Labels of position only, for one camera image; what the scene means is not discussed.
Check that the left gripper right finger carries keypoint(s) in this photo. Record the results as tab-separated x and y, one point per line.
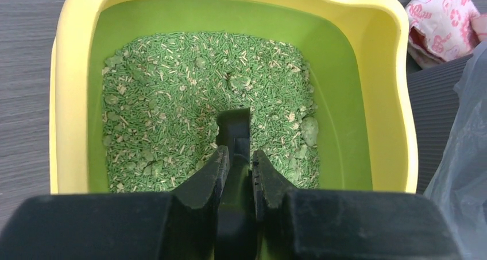
332	224

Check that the yellow litter box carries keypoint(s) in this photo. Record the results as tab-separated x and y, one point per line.
357	50

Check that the blue bag lined bin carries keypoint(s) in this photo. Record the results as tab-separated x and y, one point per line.
458	187

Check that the pink patterned cloth bag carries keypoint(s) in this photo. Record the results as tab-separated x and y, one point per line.
443	30

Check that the black litter scoop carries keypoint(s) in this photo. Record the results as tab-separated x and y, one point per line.
236	235

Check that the green cat litter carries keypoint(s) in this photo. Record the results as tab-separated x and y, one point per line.
162	95

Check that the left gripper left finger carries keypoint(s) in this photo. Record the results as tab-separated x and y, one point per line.
151	225

